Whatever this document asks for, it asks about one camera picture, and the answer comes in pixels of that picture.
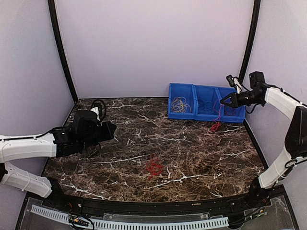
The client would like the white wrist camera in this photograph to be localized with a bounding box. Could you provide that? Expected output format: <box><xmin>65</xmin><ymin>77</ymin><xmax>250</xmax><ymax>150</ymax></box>
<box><xmin>226</xmin><ymin>75</ymin><xmax>242</xmax><ymax>93</ymax></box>
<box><xmin>90</xmin><ymin>106</ymin><xmax>101</xmax><ymax>122</ymax></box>

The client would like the black right corner post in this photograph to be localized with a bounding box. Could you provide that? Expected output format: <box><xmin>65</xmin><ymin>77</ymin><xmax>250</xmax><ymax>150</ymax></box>
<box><xmin>238</xmin><ymin>0</ymin><xmax>261</xmax><ymax>83</ymax></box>

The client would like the black front rail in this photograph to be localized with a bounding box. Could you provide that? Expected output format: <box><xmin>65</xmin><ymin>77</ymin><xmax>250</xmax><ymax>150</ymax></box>
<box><xmin>24</xmin><ymin>185</ymin><xmax>288</xmax><ymax>222</ymax></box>

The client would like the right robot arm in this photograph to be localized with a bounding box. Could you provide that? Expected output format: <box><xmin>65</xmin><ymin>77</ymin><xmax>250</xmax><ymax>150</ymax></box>
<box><xmin>220</xmin><ymin>71</ymin><xmax>307</xmax><ymax>208</ymax></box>

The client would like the black left corner post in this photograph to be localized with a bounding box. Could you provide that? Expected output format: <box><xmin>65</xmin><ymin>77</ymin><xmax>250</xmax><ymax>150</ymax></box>
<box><xmin>47</xmin><ymin>0</ymin><xmax>79</xmax><ymax>103</ymax></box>

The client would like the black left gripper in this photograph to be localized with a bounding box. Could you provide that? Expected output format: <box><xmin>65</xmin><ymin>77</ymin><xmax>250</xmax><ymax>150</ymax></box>
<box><xmin>80</xmin><ymin>120</ymin><xmax>116</xmax><ymax>150</ymax></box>

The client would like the middle blue storage bin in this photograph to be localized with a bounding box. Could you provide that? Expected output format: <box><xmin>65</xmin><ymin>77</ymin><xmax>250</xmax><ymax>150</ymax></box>
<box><xmin>193</xmin><ymin>85</ymin><xmax>220</xmax><ymax>122</ymax></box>

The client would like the blue storage bin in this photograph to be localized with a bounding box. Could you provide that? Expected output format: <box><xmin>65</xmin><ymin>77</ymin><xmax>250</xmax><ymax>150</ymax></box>
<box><xmin>215</xmin><ymin>87</ymin><xmax>246</xmax><ymax>123</ymax></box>
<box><xmin>168</xmin><ymin>83</ymin><xmax>195</xmax><ymax>120</ymax></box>
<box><xmin>193</xmin><ymin>85</ymin><xmax>220</xmax><ymax>122</ymax></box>

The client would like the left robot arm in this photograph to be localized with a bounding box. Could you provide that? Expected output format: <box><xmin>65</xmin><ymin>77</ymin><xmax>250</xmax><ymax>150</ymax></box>
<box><xmin>0</xmin><ymin>110</ymin><xmax>117</xmax><ymax>209</ymax></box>

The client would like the left blue storage bin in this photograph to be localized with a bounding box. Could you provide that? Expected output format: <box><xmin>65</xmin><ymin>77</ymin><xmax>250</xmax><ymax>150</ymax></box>
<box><xmin>168</xmin><ymin>83</ymin><xmax>195</xmax><ymax>120</ymax></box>

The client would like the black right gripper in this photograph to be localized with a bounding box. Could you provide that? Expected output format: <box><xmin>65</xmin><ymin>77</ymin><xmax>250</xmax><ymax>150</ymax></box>
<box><xmin>220</xmin><ymin>90</ymin><xmax>263</xmax><ymax>108</ymax></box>

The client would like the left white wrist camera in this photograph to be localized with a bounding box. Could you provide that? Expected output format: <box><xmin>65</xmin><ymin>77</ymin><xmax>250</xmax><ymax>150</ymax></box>
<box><xmin>90</xmin><ymin>106</ymin><xmax>101</xmax><ymax>122</ymax></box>

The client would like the right blue storage bin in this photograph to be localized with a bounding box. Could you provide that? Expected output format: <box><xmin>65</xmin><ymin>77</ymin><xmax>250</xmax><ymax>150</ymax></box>
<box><xmin>215</xmin><ymin>87</ymin><xmax>246</xmax><ymax>123</ymax></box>

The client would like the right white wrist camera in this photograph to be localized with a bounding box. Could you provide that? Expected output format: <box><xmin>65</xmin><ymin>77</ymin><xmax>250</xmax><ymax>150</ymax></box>
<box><xmin>226</xmin><ymin>75</ymin><xmax>242</xmax><ymax>93</ymax></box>

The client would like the black corner post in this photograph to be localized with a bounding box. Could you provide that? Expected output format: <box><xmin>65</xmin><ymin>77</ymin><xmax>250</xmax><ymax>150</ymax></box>
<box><xmin>47</xmin><ymin>0</ymin><xmax>79</xmax><ymax>103</ymax></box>
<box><xmin>238</xmin><ymin>0</ymin><xmax>261</xmax><ymax>83</ymax></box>

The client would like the white slotted cable duct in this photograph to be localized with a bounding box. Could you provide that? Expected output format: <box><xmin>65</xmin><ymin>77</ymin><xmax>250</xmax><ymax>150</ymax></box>
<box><xmin>31</xmin><ymin>205</ymin><xmax>229</xmax><ymax>230</ymax></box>

